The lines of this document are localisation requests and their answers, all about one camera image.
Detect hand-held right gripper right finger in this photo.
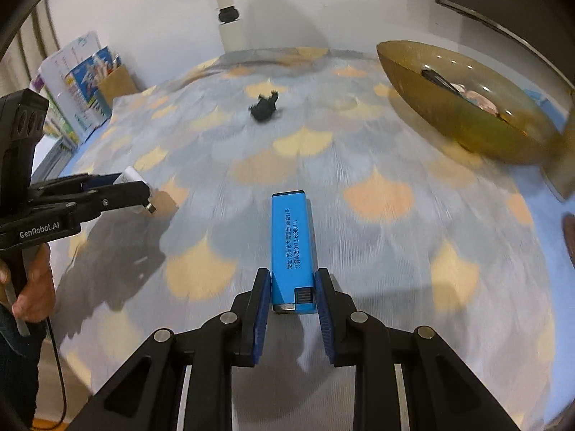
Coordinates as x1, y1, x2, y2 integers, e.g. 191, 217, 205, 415
313, 268, 519, 431

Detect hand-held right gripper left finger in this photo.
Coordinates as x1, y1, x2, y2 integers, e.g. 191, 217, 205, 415
67, 268, 272, 431

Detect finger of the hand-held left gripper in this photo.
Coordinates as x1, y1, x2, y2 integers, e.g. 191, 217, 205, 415
29, 171, 123, 198
27, 181, 152, 224

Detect white lighter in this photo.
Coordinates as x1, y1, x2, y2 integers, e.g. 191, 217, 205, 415
112, 166, 158, 216

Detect blue lighter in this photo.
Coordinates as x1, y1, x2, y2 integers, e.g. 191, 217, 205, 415
271, 191, 315, 315

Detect amber glass bowl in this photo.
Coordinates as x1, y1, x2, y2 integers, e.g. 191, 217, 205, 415
376, 40, 564, 166

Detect black lighter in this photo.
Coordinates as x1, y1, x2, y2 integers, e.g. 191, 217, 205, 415
421, 68, 465, 97

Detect person's left hand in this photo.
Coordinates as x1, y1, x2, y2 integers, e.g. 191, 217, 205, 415
0, 242, 57, 323

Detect stack of booklets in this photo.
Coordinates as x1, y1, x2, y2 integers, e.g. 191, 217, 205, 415
29, 31, 115, 176

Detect brown paper pen holder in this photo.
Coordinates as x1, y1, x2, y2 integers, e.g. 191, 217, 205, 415
96, 64, 138, 108

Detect beige curtain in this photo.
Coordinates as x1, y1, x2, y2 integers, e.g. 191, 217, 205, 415
6, 0, 60, 97

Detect fan-patterned tablecloth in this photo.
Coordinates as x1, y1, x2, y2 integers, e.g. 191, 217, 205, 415
31, 47, 567, 431

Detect black spiky toy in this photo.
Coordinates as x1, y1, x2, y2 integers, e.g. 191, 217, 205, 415
249, 91, 280, 123

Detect person's dark jeans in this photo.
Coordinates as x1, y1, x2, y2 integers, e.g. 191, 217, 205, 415
0, 305, 48, 427

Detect dark brown dish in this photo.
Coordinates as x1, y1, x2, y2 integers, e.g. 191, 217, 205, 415
561, 213, 575, 279

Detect dark framed screen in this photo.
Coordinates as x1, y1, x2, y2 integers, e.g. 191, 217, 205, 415
436, 0, 575, 68

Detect black cable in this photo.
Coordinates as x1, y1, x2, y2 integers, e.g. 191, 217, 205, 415
42, 319, 68, 427

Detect white lamp post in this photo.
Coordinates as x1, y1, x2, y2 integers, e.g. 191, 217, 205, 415
209, 0, 247, 52

